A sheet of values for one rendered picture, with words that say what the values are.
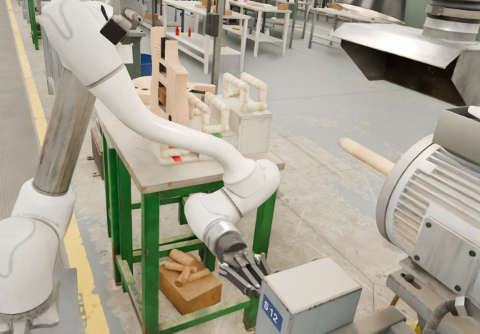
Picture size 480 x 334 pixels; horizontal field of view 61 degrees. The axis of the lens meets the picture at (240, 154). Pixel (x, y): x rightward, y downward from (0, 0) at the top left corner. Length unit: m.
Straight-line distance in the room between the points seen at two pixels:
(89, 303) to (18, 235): 1.21
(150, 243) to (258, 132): 0.59
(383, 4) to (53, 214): 1.01
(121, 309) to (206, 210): 1.26
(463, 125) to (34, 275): 1.02
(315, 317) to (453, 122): 0.40
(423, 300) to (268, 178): 0.50
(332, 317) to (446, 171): 0.32
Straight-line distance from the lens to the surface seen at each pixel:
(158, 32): 1.65
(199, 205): 1.12
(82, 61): 0.94
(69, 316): 1.30
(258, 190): 1.11
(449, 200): 0.75
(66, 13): 0.94
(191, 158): 1.55
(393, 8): 0.80
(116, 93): 0.96
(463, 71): 0.84
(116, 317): 2.24
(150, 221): 1.48
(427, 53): 0.83
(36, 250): 1.18
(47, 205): 1.28
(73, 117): 1.17
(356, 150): 0.99
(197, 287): 2.18
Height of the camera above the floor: 1.63
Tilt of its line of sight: 25 degrees down
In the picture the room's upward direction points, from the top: 6 degrees clockwise
